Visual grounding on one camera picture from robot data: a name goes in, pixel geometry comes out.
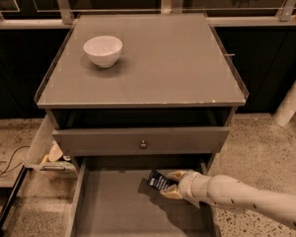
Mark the grey top drawer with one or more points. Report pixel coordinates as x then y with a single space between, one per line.
126 141

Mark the white table leg post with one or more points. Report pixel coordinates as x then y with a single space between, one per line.
287 108

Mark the metal window frame rail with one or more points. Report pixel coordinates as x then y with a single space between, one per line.
39 14

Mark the round metal drawer knob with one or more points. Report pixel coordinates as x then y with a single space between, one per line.
143 144

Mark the blue rxbar blueberry wrapper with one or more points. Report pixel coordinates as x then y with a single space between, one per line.
158 181

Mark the white ceramic bowl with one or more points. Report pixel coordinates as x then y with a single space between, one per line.
103 51

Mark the grey drawer cabinet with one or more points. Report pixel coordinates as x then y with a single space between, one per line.
173 72

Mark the grey open middle drawer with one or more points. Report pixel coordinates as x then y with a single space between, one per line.
112 199

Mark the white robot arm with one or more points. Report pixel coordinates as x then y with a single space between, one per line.
229 193

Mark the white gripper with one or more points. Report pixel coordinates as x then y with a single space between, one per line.
188 185

